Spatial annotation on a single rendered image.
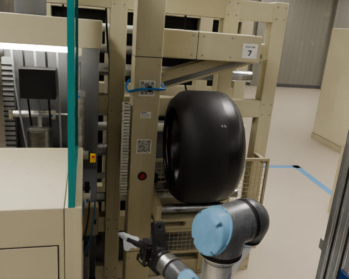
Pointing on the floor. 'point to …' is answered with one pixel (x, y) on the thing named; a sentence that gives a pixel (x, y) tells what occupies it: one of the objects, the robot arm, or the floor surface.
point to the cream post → (143, 127)
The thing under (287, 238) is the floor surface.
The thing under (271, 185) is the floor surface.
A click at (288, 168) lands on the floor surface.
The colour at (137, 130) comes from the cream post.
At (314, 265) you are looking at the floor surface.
